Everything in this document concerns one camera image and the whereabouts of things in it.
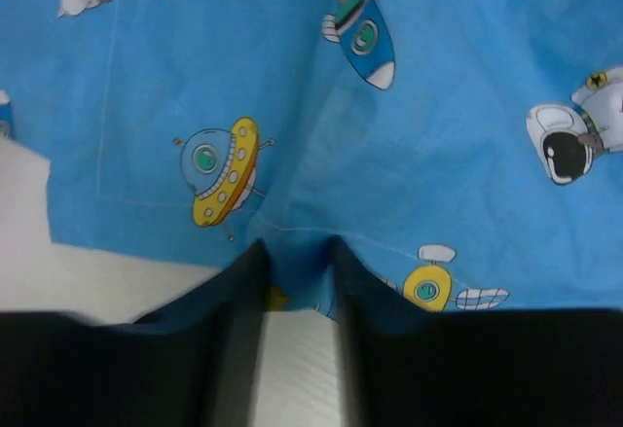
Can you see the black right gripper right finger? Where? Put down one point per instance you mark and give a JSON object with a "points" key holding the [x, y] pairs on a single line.
{"points": [[404, 366]]}

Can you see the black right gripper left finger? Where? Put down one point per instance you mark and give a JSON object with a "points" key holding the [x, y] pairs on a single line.
{"points": [[190, 362]]}

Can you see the blue space-print cloth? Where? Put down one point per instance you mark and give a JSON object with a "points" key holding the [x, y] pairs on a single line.
{"points": [[469, 151]]}

